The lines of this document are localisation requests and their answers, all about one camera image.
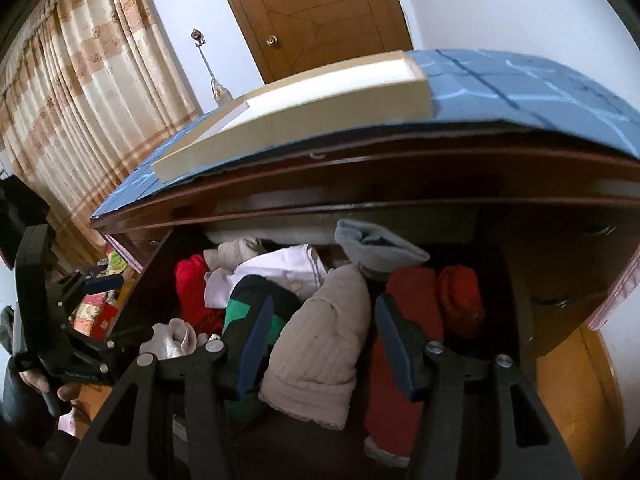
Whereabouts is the white underwear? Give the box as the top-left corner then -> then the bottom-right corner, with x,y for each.
204,244 -> 330,311

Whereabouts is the pink striped cloth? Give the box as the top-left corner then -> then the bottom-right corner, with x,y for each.
587,247 -> 640,332
102,232 -> 146,272

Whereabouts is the person's left hand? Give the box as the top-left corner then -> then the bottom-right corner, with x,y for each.
19,369 -> 82,417

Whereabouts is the brown wooden door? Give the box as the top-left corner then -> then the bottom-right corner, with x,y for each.
210,0 -> 413,85

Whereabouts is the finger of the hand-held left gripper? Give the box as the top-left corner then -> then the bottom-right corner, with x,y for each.
49,270 -> 127,312
70,324 -> 155,362

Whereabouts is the small wooden drawer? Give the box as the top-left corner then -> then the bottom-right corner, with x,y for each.
500,205 -> 638,301
520,280 -> 616,356

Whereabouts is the blue plaid tablecloth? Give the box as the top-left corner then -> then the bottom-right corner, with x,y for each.
92,49 -> 640,218

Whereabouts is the beige shallow tray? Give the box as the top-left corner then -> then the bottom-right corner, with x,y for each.
151,50 -> 435,182

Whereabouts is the large beige ribbed sock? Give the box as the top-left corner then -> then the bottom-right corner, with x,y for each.
258,264 -> 372,430

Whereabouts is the beige patterned curtain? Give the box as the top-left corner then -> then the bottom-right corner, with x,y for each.
0,0 -> 201,261

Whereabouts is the person's left forearm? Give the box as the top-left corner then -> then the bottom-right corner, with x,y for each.
0,355 -> 81,466

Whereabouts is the green black striped sock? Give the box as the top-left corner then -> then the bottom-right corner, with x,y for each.
220,275 -> 303,426

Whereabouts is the red knit sock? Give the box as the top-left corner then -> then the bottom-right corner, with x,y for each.
437,265 -> 487,338

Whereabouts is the white sock bundle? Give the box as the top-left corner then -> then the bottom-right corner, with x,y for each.
140,319 -> 203,361

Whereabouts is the green yellow packet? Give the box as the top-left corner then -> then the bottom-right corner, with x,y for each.
102,249 -> 128,276

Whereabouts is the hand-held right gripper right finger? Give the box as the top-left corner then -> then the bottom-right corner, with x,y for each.
375,292 -> 583,480

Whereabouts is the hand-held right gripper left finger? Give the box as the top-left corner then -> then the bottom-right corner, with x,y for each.
62,294 -> 275,480

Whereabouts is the curtain tieback tassel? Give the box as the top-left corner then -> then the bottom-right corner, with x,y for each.
190,29 -> 233,106

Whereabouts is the dark hanging bag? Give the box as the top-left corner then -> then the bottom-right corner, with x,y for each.
0,172 -> 51,268

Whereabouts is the red grey sock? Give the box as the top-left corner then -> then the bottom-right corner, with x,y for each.
364,266 -> 446,468

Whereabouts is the dark wooden desk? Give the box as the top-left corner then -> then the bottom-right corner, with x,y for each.
90,120 -> 640,361

